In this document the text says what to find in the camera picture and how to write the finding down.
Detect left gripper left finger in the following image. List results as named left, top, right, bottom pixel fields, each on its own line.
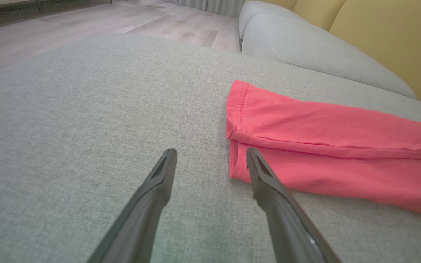
left=86, top=148, right=177, bottom=263

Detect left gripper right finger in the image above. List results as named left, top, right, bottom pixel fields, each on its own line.
left=246, top=147, right=342, bottom=263

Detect red shorts with white panel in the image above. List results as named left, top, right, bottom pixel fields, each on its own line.
left=226, top=80, right=421, bottom=218

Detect large grey sofa seat cushion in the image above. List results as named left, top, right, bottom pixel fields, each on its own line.
left=0, top=33, right=421, bottom=263

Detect grey curtain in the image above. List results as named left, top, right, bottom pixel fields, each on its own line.
left=165, top=0, right=246, bottom=17

